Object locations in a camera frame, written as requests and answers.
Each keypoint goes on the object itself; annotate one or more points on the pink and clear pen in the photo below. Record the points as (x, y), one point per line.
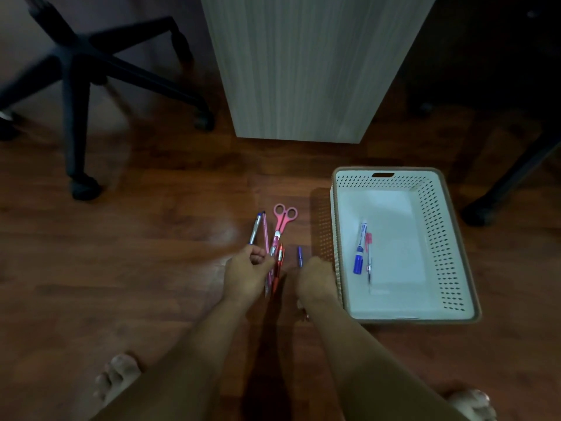
(369, 254)

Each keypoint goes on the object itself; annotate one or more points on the white perforated plastic basket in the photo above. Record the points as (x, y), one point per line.
(394, 298)

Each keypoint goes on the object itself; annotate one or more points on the person's left hand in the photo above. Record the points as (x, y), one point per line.
(241, 276)

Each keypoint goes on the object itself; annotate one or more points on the pink scissors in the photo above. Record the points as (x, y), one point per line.
(282, 221)

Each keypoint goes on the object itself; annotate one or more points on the person's right hand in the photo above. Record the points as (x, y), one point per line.
(316, 282)

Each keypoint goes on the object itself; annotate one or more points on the pink pencil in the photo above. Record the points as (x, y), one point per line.
(265, 232)

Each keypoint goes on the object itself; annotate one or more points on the silver and blue pen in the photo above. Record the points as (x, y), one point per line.
(255, 227)

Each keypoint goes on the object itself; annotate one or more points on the light wood cabinet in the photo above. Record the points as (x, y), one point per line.
(307, 65)

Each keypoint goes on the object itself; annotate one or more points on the person's foot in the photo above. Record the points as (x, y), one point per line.
(117, 374)
(474, 405)

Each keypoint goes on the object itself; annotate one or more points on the person's right foot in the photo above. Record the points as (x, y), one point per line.
(474, 405)

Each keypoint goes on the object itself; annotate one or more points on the person's left forearm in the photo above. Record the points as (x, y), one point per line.
(188, 363)

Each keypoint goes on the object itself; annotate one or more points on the black office chair base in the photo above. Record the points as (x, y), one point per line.
(79, 83)

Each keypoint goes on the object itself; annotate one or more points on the purple pen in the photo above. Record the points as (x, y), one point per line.
(300, 255)

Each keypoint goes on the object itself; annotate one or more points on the person's right fingers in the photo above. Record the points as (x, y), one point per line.
(317, 263)

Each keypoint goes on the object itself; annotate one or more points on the red pen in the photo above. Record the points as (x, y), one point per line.
(278, 265)

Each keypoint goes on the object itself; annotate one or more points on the dark chair base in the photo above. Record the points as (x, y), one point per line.
(512, 179)

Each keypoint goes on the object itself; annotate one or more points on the person's left thumb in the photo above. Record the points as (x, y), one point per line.
(268, 263)

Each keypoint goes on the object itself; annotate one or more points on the person's left foot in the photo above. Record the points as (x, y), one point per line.
(117, 374)

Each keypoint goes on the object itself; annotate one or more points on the person's right forearm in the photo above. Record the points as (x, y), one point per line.
(368, 368)

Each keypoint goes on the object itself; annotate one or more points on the blue and white marker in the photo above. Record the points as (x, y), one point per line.
(360, 249)

